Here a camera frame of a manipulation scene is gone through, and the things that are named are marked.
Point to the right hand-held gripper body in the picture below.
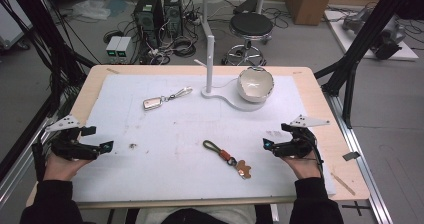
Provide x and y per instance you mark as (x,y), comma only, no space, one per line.
(295,147)

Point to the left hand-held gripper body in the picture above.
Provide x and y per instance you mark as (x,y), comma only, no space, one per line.
(71,149)

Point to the person's right hand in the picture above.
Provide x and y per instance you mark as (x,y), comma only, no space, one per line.
(305,167)

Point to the person's left hand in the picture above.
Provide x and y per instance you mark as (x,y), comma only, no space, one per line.
(60,169)

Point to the white eggshell bowl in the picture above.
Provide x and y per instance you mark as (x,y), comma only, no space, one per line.
(256,84)

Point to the grey card piece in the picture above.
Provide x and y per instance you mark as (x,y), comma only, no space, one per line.
(351,156)

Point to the thin wooden stick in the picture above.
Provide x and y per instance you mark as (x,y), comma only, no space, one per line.
(343,184)

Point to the white power supply unit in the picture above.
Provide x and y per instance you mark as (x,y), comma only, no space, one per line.
(112,49)
(124,49)

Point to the white hook stand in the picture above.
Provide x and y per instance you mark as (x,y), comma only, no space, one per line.
(210,67)

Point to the person's torso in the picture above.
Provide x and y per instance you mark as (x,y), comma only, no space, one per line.
(196,215)

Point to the white floor board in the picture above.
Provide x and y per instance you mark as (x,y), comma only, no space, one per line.
(343,37)

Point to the black round stool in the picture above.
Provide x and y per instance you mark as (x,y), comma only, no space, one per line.
(250,24)

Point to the clear plastic bag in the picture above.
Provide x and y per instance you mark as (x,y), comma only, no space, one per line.
(91,10)

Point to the brown cardboard box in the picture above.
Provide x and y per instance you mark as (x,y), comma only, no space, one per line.
(308,4)

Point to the black computer tower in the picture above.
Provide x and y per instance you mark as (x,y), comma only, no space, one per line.
(148,17)
(173,12)

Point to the grey machine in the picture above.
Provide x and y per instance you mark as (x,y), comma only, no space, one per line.
(386,37)

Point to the aluminium rail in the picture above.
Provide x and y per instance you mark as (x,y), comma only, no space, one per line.
(15,180)
(363,170)

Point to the black metal frame strut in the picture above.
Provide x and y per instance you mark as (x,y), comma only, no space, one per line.
(363,34)
(56,50)

